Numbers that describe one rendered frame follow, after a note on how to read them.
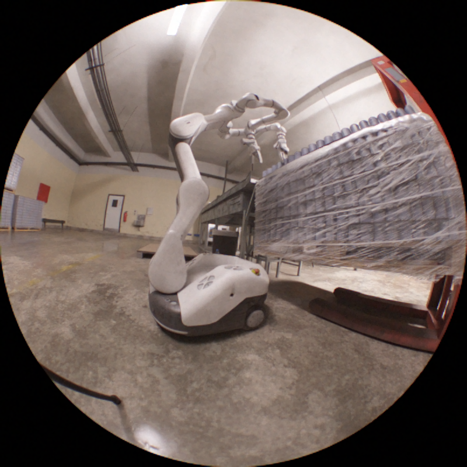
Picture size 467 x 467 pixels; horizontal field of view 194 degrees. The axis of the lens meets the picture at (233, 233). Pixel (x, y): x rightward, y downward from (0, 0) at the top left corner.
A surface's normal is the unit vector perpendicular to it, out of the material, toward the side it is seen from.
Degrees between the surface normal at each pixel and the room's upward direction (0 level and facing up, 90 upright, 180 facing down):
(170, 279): 90
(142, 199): 90
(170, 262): 90
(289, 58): 180
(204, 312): 90
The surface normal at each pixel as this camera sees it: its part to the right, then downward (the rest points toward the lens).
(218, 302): 0.45, 0.00
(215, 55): -0.09, 1.00
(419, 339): -0.90, -0.10
